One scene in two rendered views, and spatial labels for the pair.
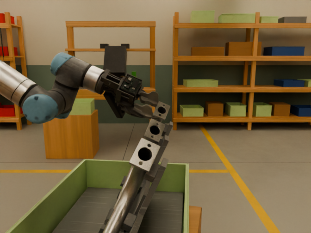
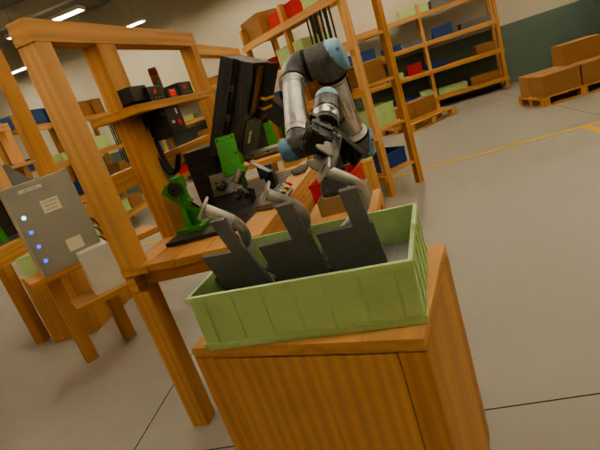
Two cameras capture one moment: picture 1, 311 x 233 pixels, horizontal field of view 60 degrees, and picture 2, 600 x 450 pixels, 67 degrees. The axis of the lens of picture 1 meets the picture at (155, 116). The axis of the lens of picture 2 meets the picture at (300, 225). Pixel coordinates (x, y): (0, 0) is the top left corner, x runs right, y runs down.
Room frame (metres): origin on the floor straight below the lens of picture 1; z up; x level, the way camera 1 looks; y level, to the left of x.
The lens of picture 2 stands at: (0.98, -1.09, 1.39)
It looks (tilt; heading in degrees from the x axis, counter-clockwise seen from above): 16 degrees down; 104
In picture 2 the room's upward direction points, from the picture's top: 18 degrees counter-clockwise
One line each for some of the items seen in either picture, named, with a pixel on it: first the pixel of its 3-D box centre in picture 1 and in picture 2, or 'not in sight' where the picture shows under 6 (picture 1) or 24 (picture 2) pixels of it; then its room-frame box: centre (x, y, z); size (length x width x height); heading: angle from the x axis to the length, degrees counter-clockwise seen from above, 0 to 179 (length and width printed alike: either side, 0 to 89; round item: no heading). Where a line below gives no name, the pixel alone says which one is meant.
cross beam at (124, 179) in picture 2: not in sight; (165, 161); (-0.26, 1.36, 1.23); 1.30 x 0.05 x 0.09; 86
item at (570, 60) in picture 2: not in sight; (566, 70); (3.82, 6.75, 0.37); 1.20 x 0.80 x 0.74; 8
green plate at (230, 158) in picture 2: not in sight; (230, 154); (0.17, 1.26, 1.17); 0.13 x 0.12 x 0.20; 86
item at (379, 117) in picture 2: not in sight; (318, 96); (0.30, 4.70, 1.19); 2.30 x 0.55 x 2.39; 131
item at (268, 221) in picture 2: not in sight; (291, 199); (0.39, 1.32, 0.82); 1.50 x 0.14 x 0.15; 86
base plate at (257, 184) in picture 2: not in sight; (242, 200); (0.11, 1.34, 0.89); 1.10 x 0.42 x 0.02; 86
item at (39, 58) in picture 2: not in sight; (166, 135); (-0.19, 1.36, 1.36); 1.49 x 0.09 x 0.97; 86
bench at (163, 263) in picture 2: not in sight; (267, 270); (0.11, 1.34, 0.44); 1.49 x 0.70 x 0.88; 86
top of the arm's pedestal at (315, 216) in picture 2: not in sight; (345, 211); (0.73, 0.83, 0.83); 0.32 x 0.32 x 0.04; 86
